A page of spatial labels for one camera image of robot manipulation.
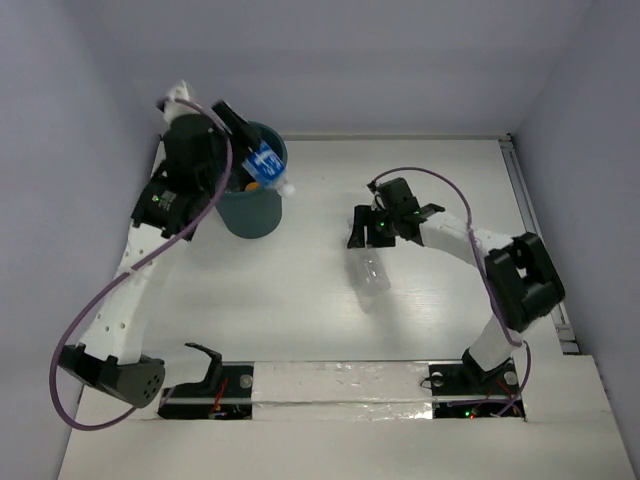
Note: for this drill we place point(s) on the aluminium rail right edge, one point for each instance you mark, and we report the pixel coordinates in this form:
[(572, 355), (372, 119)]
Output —
[(564, 330)]

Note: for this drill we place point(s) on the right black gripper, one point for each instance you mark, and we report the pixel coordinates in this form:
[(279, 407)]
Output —
[(361, 215)]

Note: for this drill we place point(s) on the blue label bottle white cap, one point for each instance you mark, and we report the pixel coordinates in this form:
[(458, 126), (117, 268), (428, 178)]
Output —
[(268, 170)]

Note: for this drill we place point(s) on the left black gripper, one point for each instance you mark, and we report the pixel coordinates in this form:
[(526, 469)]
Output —
[(240, 133)]

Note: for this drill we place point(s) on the silver foil strip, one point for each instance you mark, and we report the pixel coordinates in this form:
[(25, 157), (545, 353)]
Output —
[(340, 391)]

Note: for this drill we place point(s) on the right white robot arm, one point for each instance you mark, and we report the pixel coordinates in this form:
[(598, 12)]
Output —
[(517, 272)]

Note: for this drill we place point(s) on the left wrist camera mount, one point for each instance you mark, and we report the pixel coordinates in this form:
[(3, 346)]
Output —
[(172, 105)]

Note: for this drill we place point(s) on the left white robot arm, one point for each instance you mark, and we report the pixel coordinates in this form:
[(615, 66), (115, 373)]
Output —
[(108, 357)]

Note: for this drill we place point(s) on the dark green plastic bin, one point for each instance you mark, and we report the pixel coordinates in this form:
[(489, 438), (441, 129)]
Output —
[(248, 214)]

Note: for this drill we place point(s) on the orange juice bottle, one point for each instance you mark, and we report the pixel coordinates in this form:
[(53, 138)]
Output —
[(252, 186)]

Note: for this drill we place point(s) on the clear crushed bottle white cap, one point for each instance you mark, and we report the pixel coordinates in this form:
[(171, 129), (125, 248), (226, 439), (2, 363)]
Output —
[(368, 277)]

